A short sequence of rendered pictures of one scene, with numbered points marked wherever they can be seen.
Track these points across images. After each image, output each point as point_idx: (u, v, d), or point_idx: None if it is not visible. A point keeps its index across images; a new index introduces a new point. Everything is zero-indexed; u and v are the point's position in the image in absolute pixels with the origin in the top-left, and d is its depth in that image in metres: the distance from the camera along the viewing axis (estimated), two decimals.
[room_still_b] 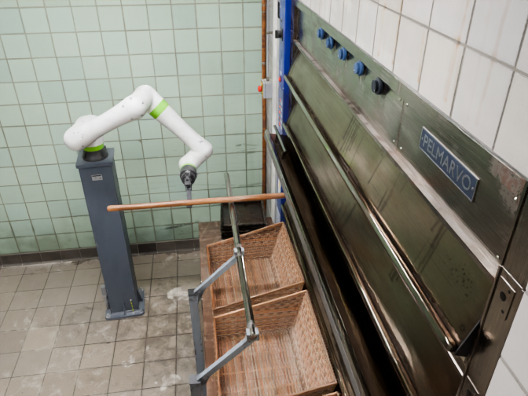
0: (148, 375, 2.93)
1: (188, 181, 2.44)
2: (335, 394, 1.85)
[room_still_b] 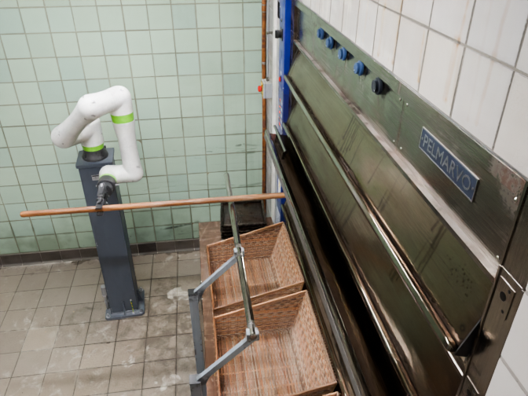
0: (148, 375, 2.93)
1: (99, 205, 2.32)
2: (335, 394, 1.85)
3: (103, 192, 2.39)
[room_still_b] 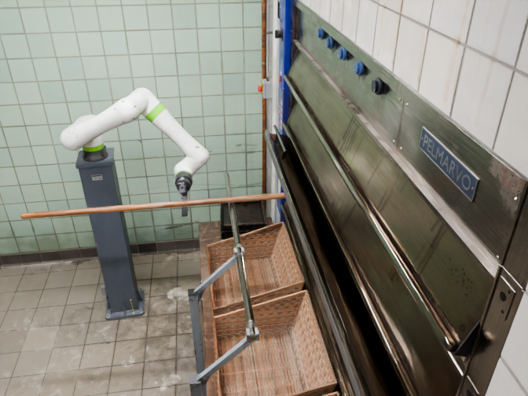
0: (148, 375, 2.93)
1: (182, 189, 2.37)
2: (335, 394, 1.85)
3: None
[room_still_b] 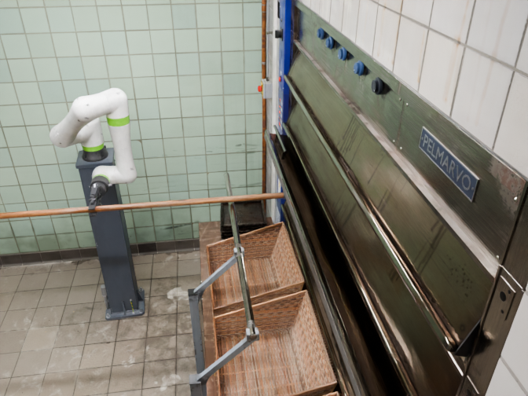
0: (148, 375, 2.93)
1: (92, 206, 2.32)
2: (335, 394, 1.85)
3: (96, 193, 2.38)
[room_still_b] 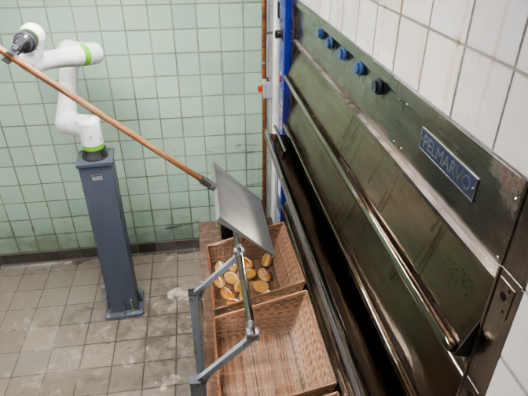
0: (148, 375, 2.93)
1: (12, 52, 1.91)
2: (335, 394, 1.85)
3: (23, 44, 1.98)
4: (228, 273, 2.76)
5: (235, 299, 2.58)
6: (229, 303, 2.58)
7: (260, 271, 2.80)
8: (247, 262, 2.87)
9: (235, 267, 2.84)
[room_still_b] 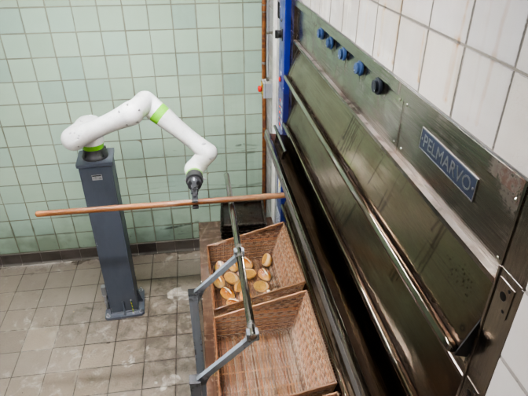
0: (148, 375, 2.93)
1: (195, 199, 2.38)
2: (335, 394, 1.85)
3: (196, 186, 2.44)
4: (228, 273, 2.76)
5: (235, 299, 2.58)
6: (229, 303, 2.58)
7: (260, 271, 2.80)
8: (247, 262, 2.87)
9: (235, 267, 2.84)
